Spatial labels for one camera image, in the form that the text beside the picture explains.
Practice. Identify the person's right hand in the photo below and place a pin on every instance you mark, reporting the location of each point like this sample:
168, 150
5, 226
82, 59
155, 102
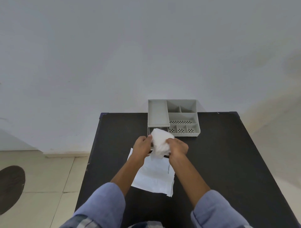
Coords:
179, 148

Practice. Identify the person's left hand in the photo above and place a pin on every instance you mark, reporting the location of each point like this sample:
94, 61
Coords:
141, 146

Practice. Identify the person's right thumb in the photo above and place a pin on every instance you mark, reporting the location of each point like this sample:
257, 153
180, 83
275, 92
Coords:
170, 141

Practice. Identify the person's left thumb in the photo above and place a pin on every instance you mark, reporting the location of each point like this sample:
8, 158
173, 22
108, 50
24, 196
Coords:
148, 138

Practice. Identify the white cloth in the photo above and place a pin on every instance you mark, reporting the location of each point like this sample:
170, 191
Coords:
154, 176
161, 142

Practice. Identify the person's right forearm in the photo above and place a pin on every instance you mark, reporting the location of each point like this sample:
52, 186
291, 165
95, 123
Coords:
188, 178

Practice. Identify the person's left forearm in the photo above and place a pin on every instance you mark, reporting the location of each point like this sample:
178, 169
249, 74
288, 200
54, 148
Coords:
131, 171

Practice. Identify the grey plastic desk organizer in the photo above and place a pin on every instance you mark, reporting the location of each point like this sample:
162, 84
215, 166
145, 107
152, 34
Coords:
181, 117

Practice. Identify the flat white cloth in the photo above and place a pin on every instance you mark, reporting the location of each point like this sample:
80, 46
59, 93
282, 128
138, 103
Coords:
154, 176

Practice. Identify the dark round floor cover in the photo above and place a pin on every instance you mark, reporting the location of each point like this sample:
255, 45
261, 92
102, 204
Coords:
10, 188

